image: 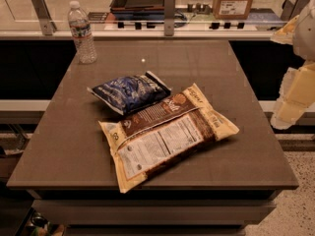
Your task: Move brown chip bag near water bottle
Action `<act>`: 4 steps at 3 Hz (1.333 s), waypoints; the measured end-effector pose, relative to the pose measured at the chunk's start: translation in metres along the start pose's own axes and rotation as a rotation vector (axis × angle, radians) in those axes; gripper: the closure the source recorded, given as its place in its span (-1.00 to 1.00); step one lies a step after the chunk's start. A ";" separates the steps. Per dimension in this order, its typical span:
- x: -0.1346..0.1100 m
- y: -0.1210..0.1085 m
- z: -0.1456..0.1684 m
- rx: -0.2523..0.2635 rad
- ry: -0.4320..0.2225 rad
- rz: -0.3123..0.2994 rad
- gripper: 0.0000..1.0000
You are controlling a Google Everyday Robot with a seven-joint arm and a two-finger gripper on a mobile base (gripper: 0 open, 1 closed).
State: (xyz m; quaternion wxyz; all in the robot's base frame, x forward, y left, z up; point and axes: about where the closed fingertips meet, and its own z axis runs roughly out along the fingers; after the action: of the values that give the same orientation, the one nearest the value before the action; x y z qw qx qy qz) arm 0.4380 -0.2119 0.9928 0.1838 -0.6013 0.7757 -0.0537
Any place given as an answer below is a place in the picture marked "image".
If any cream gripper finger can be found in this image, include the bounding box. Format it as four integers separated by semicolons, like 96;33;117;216
271;16;299;45
271;62;315;130

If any brown and cream chip bag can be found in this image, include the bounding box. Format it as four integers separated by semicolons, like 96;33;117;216
100;85;239;193

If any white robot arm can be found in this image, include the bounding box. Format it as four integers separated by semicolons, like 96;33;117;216
271;0;315;130

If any blue chip bag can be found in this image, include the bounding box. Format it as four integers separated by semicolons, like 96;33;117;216
88;71;171;115

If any clear plastic water bottle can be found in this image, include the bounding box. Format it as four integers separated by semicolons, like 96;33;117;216
68;1;97;64

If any cardboard box with label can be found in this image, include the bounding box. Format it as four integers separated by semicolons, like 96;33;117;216
213;0;253;20

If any right metal railing post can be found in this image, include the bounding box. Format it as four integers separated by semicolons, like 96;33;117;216
281;0;310;21

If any metal railing post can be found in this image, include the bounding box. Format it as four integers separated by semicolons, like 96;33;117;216
31;0;57;35
281;0;310;21
164;0;175;36

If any middle metal railing post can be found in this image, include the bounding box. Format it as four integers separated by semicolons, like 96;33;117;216
164;0;175;36

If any left metal railing post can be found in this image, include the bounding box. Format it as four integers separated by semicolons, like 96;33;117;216
31;0;57;35

